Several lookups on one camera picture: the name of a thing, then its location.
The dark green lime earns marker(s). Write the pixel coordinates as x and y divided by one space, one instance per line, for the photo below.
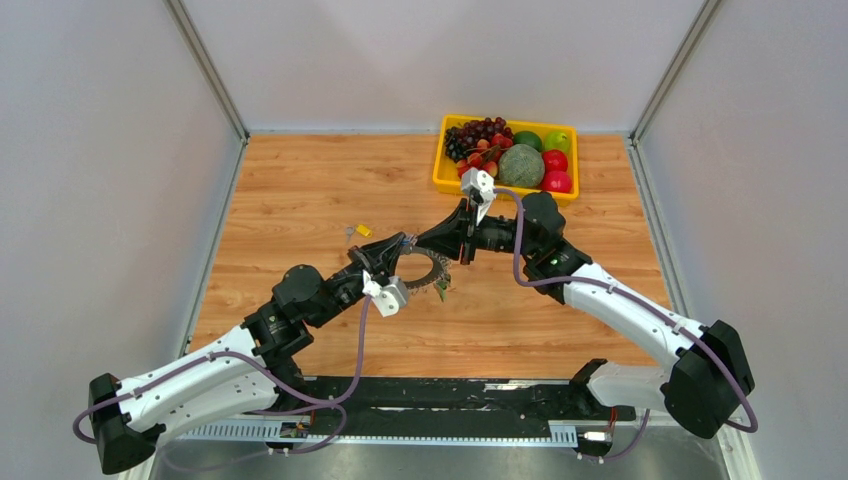
528 138

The aluminium frame post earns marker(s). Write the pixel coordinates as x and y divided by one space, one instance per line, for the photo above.
196 46
679 60

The white slotted cable duct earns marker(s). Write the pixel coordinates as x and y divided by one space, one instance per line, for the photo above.
297 430

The pink red peach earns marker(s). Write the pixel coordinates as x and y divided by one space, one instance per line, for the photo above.
557 181

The green netted melon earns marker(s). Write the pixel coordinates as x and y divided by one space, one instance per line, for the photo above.
521 166

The red apple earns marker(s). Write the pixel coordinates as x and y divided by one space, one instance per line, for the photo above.
555 160

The light green pear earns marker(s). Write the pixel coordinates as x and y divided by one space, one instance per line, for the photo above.
558 140

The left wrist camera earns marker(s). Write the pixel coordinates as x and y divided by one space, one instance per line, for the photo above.
390 298

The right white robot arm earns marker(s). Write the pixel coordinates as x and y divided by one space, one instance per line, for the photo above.
702 377

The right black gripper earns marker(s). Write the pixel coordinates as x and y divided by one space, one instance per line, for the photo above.
452 234

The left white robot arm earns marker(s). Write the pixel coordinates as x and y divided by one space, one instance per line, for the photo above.
250 368

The red cherry bunch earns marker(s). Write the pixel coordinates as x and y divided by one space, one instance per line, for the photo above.
484 156

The left aluminium frame post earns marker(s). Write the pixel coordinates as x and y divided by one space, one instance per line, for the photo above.
196 46

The yellow tagged key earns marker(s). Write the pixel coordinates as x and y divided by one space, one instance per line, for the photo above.
357 230

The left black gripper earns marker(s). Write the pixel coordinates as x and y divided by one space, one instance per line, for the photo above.
373 257

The dark grape bunch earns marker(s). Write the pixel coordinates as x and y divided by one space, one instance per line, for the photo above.
461 140

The right aluminium frame post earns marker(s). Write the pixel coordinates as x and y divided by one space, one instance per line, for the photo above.
679 60

